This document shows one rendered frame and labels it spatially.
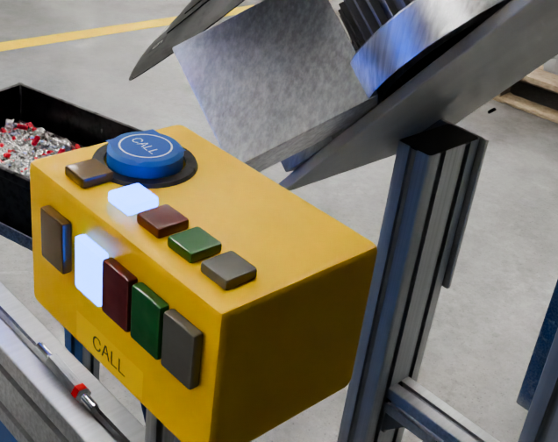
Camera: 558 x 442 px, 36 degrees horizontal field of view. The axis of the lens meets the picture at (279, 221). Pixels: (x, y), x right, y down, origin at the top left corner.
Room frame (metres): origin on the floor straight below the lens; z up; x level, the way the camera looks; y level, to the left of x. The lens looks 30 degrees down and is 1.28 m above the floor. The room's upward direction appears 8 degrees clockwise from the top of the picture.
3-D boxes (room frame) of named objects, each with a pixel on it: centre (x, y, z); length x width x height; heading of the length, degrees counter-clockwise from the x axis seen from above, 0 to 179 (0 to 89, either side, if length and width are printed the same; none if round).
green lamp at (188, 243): (0.32, 0.04, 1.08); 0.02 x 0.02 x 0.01; 46
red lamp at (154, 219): (0.34, 0.05, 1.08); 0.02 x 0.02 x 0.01; 46
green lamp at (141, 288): (0.31, 0.05, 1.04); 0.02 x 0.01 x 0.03; 46
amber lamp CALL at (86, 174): (0.38, 0.10, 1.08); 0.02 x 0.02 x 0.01; 46
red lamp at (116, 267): (0.32, 0.07, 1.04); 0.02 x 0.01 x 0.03; 46
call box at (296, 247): (0.37, 0.04, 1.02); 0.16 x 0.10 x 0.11; 46
